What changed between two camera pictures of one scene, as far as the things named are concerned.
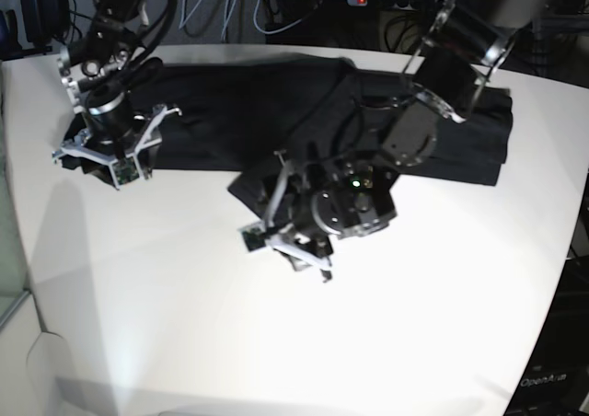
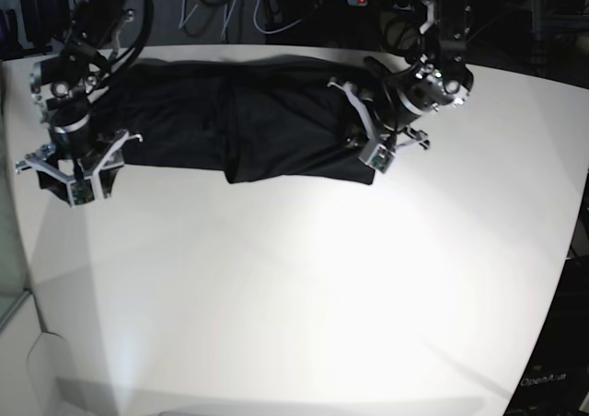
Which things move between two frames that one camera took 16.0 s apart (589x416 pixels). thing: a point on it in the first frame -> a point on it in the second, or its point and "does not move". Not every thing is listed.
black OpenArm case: x=556 y=379 does not move
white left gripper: x=121 y=160 -> x=81 y=189
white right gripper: x=304 y=251 -> x=379 y=152
